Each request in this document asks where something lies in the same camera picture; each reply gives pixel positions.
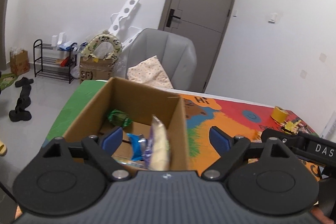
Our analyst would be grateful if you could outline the right hand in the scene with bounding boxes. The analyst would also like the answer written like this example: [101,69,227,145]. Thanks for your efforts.
[310,206,334,224]

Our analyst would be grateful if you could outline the yellow toy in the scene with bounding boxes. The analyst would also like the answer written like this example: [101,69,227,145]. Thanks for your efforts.
[281,119,302,134]

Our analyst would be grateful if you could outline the yellow tape roll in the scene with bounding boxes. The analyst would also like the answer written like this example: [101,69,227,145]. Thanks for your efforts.
[270,106,289,123]

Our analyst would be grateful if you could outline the yellow slipper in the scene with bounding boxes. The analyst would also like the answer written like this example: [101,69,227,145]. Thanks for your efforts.
[0,140,7,156]

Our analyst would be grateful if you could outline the black boots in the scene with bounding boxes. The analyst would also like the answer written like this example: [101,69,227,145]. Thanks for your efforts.
[9,77,34,122]

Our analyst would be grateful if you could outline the green candy packet in box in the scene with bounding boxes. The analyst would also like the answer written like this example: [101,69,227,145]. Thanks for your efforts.
[106,109,132,128]

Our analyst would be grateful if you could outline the blue snack wrapper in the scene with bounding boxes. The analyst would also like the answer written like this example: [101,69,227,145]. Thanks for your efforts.
[126,133,147,161]

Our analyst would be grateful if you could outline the colourful cartoon table mat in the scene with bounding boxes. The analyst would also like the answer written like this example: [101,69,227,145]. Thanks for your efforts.
[46,80,280,173]

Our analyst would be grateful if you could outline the open cardboard box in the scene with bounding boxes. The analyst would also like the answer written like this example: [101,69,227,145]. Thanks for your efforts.
[63,78,189,170]

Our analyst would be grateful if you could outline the purple cream snack bag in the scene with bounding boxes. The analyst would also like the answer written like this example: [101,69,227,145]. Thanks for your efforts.
[143,115,170,171]

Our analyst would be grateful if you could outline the green floor mat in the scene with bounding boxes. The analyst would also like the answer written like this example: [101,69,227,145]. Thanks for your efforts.
[0,73,18,91]

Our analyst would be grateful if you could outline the taped cardboard box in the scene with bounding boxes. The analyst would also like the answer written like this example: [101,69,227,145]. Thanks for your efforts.
[79,57,114,83]

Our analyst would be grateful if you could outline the black shoe rack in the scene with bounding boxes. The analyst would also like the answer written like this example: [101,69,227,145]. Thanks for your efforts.
[33,39,77,84]

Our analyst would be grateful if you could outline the brown paper bag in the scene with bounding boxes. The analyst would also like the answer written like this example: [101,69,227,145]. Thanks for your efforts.
[10,48,30,76]

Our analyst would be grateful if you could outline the panda print neck pillow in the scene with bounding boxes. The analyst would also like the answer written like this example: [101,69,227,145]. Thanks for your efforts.
[81,30,122,63]

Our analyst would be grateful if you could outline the dotted cream pillow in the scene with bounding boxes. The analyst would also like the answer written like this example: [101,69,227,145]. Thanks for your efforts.
[126,56,173,89]

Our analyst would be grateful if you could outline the grey upholstered chair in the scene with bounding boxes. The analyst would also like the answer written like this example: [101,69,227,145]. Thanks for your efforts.
[120,28,197,90]

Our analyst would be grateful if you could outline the white perforated rack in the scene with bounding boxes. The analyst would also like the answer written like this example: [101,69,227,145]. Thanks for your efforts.
[108,0,143,50]

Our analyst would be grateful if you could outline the grey door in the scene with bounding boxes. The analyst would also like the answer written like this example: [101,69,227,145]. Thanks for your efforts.
[159,0,235,92]

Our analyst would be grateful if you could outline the white light switch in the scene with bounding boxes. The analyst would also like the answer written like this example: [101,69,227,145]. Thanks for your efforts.
[268,12,278,24]

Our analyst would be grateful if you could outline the black door handle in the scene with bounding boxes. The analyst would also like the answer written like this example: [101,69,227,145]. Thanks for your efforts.
[166,9,181,28]

